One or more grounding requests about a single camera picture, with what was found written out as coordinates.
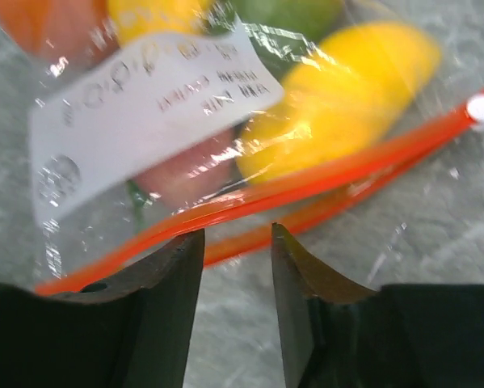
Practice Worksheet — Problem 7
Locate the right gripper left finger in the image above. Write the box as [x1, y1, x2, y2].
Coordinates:
[0, 230, 205, 388]

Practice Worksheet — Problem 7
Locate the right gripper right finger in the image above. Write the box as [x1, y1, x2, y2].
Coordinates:
[271, 223, 484, 387]

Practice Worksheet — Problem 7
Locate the fake pink peach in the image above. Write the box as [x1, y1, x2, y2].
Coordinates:
[133, 129, 235, 210]

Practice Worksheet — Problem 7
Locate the clear zip top bag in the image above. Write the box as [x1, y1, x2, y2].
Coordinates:
[0, 1, 484, 295]

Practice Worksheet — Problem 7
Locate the fake yellow banana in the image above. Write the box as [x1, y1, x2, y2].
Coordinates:
[236, 21, 442, 184]

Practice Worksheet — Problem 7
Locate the fake yellow bell pepper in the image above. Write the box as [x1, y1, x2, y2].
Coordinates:
[107, 0, 213, 45]

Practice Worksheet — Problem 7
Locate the fake green orange mango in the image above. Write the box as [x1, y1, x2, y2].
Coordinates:
[230, 0, 344, 41]

